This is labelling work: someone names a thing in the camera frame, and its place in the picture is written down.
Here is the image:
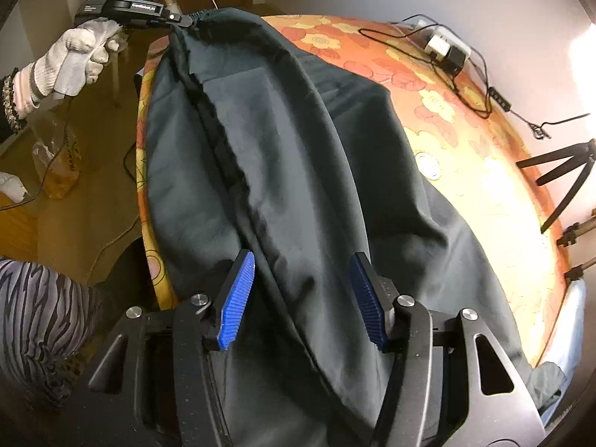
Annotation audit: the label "person's left hand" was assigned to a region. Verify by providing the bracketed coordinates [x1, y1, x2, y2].
[25, 27, 123, 99]

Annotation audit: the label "orange patterned ironing board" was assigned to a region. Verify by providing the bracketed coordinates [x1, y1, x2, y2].
[135, 14, 576, 368]

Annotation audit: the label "light blue cloth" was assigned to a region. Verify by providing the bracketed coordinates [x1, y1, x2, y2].
[535, 279, 588, 429]

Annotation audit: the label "black power adapter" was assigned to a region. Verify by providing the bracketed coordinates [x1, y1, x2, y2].
[440, 47, 469, 76]

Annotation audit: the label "black cable with inline switch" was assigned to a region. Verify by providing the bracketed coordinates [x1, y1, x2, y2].
[486, 86, 593, 140]

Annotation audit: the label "person's left forearm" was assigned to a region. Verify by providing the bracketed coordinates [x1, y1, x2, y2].
[0, 66, 44, 145]

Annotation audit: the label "black tripod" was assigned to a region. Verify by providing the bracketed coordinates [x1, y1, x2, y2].
[516, 139, 596, 234]

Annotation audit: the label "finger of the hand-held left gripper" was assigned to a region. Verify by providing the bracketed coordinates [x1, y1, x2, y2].
[161, 9, 194, 29]

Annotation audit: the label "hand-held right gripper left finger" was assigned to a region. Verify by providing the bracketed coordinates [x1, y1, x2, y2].
[88, 249, 256, 447]

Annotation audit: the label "white plug adapter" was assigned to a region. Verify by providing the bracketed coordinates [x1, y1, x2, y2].
[425, 32, 450, 57]

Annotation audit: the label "dark pants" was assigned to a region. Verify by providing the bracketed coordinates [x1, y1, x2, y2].
[144, 7, 566, 447]

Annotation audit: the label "clear plastic bag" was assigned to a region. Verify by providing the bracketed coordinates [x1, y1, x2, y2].
[32, 114, 81, 199]

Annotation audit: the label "white power strip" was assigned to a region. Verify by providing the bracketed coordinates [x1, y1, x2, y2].
[406, 18, 472, 53]

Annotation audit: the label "white crumpled item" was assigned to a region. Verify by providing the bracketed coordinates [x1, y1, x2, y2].
[0, 171, 28, 203]

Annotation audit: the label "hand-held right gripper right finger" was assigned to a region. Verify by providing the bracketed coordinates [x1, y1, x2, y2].
[348, 251, 545, 447]

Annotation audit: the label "person's zebra patterned leg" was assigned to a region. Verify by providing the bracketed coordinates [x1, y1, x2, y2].
[0, 258, 107, 411]

